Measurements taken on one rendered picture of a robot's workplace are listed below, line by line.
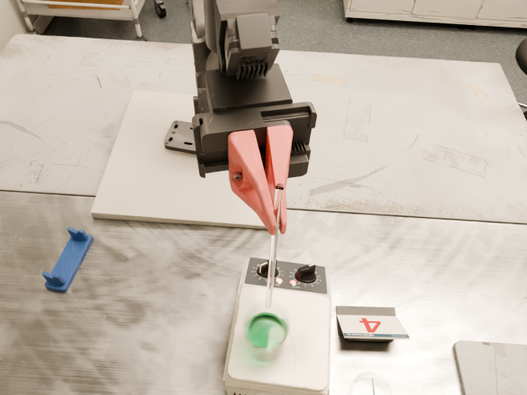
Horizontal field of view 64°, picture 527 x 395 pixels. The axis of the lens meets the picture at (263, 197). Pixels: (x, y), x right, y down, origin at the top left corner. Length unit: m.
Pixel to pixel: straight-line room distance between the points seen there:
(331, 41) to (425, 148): 2.00
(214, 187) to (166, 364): 0.31
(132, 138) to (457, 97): 0.71
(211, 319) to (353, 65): 0.70
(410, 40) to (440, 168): 2.18
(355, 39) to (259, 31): 2.61
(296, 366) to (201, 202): 0.33
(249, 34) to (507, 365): 0.58
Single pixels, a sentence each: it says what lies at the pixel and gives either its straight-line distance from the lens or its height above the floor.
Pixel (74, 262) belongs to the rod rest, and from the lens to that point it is 0.73.
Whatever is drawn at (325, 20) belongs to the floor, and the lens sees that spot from 3.06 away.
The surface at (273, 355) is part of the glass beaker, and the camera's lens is 0.51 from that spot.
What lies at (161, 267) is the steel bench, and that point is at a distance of 0.70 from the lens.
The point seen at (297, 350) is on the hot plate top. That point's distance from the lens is 0.55.
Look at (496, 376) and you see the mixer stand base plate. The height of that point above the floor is 0.91.
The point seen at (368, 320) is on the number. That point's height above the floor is 0.91.
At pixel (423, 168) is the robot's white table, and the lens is 0.88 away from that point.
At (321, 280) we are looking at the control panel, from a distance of 0.63.
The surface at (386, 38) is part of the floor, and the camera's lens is 2.98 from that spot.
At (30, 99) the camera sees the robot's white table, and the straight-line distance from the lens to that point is 1.05.
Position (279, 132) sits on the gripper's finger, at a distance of 0.33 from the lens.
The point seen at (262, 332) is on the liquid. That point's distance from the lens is 0.51.
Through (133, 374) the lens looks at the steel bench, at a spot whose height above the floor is 0.90.
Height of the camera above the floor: 1.51
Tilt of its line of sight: 53 degrees down
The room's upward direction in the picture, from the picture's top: 3 degrees clockwise
